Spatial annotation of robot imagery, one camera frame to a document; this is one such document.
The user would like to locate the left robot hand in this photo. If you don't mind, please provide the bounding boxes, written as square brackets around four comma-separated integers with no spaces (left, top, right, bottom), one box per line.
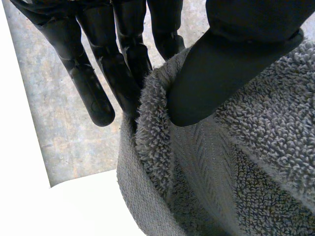
[9,0,315,127]

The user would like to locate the grey towel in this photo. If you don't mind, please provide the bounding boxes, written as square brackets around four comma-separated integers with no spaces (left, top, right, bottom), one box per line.
[116,38,315,236]

